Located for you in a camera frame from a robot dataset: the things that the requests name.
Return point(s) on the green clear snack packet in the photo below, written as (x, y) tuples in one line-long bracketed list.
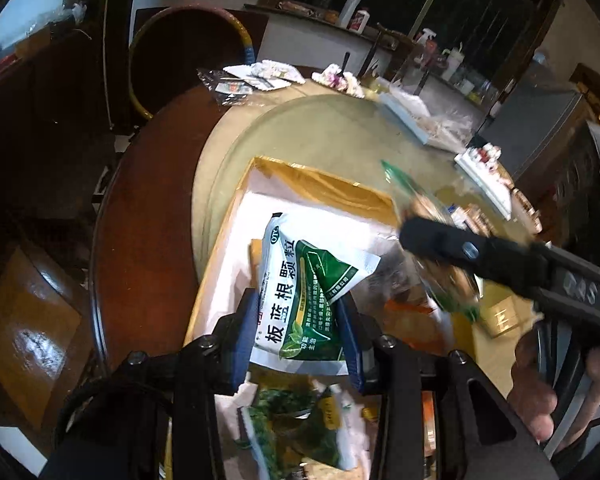
[(420, 205)]

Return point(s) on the person's right hand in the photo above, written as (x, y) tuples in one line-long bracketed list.
[(530, 390)]

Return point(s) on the dark wooden sideboard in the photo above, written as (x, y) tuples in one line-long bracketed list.
[(40, 125)]

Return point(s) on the small gold carton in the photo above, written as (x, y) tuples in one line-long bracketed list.
[(502, 317)]

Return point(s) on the colourful hula hoop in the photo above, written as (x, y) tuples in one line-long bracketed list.
[(248, 50)]

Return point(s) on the glass turntable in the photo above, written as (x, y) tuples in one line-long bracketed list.
[(330, 130)]

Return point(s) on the wooden stool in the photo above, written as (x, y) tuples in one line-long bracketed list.
[(25, 330)]

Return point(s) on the orange cracker packet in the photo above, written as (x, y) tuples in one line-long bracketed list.
[(415, 325)]

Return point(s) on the blue-edged white tray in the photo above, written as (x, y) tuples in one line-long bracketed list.
[(415, 116)]

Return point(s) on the white bottle with red label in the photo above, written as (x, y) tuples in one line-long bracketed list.
[(360, 20)]

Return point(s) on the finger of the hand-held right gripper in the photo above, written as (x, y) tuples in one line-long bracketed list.
[(445, 245)]

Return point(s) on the green and white sachet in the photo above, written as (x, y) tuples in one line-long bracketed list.
[(300, 300)]

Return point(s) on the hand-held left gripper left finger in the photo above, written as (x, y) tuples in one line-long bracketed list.
[(244, 345)]

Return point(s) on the grey metal cabinet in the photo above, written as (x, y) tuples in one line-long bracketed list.
[(535, 120)]

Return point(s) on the white box with red items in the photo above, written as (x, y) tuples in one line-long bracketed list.
[(485, 177)]

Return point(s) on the gold cardboard box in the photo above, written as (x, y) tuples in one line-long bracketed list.
[(320, 185)]

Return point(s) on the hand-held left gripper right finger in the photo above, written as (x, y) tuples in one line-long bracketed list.
[(352, 347)]

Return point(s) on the white squeeze bottle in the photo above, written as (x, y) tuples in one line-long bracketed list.
[(452, 62)]

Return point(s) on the patterned crumpled cloth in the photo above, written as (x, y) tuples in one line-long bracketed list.
[(337, 80)]

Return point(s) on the spray bottle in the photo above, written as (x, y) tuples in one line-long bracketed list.
[(426, 42)]

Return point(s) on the long side counter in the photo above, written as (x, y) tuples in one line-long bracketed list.
[(300, 35)]

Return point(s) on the clear plastic bag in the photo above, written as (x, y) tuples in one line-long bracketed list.
[(225, 85)]

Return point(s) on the leafy green snack packet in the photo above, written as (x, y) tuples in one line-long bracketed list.
[(290, 420)]

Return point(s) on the white paper roll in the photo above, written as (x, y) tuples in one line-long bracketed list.
[(352, 5)]

